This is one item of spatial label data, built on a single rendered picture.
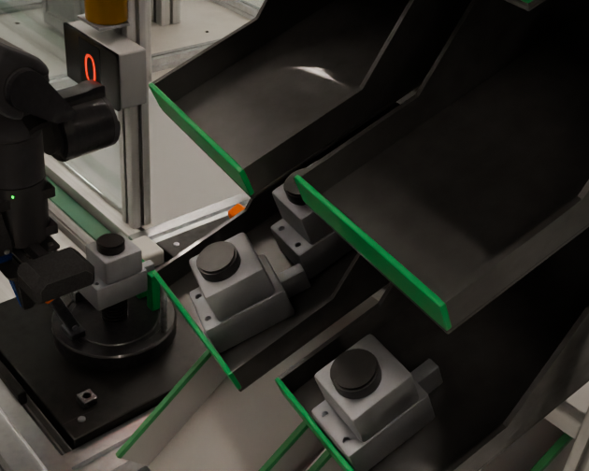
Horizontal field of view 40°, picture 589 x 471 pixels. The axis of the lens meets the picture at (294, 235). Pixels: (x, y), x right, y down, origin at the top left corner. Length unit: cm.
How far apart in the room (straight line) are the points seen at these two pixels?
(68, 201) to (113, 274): 37
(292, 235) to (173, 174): 88
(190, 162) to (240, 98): 97
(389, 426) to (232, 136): 21
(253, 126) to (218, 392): 31
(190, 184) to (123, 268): 58
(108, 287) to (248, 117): 40
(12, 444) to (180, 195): 66
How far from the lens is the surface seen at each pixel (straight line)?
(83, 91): 79
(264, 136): 51
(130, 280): 90
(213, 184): 145
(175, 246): 109
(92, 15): 99
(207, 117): 55
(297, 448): 66
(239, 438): 73
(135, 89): 99
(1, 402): 91
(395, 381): 49
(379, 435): 51
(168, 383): 89
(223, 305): 56
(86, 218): 120
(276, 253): 64
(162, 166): 150
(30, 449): 87
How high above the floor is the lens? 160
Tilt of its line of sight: 34 degrees down
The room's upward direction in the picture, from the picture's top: 6 degrees clockwise
